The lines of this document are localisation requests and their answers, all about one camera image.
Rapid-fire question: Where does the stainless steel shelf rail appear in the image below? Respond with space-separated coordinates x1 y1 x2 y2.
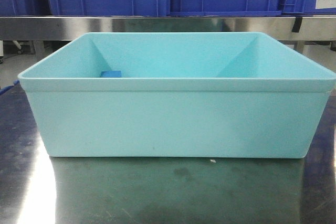
1 15 335 41

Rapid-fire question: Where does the blue foam cube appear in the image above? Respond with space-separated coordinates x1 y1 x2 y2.
100 70 122 78

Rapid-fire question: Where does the light teal plastic tub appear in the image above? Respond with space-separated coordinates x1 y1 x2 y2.
18 32 335 158

